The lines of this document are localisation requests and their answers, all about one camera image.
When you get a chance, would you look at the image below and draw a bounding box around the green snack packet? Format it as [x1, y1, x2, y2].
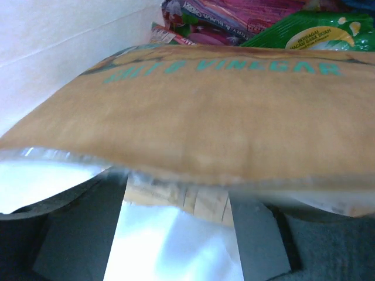
[241, 11, 374, 52]

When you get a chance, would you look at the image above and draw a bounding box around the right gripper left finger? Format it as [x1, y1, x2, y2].
[1, 169, 128, 280]

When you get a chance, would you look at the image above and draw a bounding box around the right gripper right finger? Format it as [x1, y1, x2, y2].
[229, 196, 374, 280]

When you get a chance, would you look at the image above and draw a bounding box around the purple snack packet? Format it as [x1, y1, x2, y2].
[150, 1, 308, 46]

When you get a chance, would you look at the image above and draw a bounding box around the brown paper bag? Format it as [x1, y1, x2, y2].
[1, 1, 243, 280]

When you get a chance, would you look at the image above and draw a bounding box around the tan salt vinegar chips bag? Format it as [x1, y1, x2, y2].
[1, 44, 374, 225]

